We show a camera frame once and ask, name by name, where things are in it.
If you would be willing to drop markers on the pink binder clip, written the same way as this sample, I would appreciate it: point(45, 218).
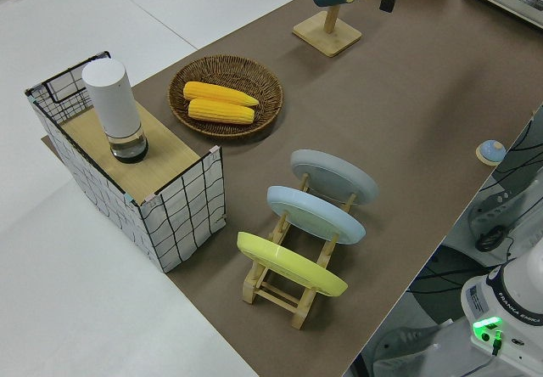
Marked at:
point(150, 199)
point(215, 152)

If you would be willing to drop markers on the gray plate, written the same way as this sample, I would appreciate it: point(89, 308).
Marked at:
point(335, 177)

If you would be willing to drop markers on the white cylinder with clear base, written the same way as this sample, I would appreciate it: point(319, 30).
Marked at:
point(112, 101)

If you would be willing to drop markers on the light blue plate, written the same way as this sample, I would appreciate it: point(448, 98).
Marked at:
point(318, 215)

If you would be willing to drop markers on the blue binder clip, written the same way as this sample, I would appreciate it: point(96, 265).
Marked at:
point(128, 198)

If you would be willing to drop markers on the brown table mat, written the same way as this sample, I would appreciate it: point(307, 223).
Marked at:
point(424, 97)

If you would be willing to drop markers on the grey robot mounting pedestal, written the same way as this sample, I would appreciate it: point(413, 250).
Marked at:
point(403, 343)

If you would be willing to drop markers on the yellow corn cob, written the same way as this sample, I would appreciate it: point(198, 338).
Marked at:
point(216, 92)
point(220, 111)

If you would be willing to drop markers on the wooden mug tree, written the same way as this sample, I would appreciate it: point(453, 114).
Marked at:
point(324, 37)

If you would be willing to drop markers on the blue call bell wooden base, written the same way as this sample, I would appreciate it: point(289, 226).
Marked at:
point(491, 151)

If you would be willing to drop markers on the yellow plate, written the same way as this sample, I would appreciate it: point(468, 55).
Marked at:
point(292, 264)

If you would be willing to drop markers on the light wooden board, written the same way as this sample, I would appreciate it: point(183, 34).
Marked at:
point(169, 152)

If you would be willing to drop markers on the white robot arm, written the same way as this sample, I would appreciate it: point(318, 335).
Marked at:
point(509, 300)

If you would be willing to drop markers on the round wicker basket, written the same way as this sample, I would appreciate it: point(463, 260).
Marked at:
point(225, 69)

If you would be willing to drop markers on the wooden plate rack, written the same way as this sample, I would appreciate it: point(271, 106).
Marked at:
point(275, 298)

